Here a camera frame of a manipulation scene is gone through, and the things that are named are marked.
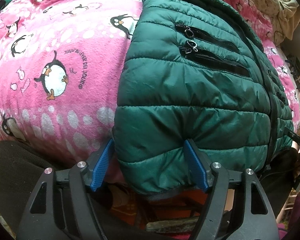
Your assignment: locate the beige crumpled cloth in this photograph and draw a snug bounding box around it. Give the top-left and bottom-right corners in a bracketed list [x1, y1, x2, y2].
[250, 0, 300, 46]

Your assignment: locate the pink penguin fleece blanket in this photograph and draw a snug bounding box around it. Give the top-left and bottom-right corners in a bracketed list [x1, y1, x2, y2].
[0, 0, 300, 165]

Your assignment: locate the green quilted puffer jacket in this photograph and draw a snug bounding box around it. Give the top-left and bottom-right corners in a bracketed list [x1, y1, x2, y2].
[114, 0, 293, 196]

